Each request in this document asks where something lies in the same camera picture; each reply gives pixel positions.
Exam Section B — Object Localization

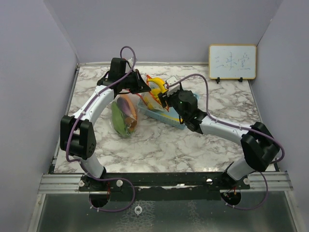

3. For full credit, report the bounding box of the aluminium front frame rail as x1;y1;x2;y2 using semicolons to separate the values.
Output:
38;172;293;194

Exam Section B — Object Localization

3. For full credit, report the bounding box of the clear zip bag orange zipper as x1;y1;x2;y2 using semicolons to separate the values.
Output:
111;92;138;138

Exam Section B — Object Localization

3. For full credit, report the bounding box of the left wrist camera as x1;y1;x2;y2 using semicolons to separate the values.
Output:
126;58;134;68

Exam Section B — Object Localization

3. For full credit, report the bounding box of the clear zip bag red zipper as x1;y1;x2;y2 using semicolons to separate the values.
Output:
139;74;172;114

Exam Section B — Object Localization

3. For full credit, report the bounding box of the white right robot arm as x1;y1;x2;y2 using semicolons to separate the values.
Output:
158;90;280;189

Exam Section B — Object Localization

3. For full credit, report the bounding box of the yellow banana bunch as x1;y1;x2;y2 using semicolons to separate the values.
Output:
146;76;169;111

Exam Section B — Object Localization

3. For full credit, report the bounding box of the dark purple eggplant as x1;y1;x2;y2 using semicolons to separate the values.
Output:
117;96;133;118

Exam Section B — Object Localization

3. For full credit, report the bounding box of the light blue plastic basket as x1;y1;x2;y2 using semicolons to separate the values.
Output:
137;93;186;130

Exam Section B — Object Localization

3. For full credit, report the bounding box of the small whiteboard wooden frame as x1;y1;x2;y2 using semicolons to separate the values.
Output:
209;44;257;80

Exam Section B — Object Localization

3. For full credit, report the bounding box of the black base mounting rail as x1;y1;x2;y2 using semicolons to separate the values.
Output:
79;172;250;202

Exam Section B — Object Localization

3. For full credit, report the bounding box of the orange papaya slice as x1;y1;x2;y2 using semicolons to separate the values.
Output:
122;95;138;120

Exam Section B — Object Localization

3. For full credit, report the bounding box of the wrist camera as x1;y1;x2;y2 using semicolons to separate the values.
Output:
165;76;181;96
126;58;134;68

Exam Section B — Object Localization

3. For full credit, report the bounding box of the green leaf vegetable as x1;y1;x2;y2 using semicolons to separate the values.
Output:
111;102;130;138

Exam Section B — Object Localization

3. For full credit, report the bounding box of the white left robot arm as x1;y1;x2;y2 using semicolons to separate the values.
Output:
60;58;151;191

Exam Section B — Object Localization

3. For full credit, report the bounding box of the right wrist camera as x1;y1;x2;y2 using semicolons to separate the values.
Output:
165;76;181;96

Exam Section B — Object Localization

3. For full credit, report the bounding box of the brown kiwi fruit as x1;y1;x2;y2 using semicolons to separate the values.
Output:
125;117;137;133

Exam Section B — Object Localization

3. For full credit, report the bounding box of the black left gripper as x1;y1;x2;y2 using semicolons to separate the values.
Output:
120;69;151;94

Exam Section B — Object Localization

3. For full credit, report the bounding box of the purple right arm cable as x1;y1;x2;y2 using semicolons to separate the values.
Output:
166;73;285;211

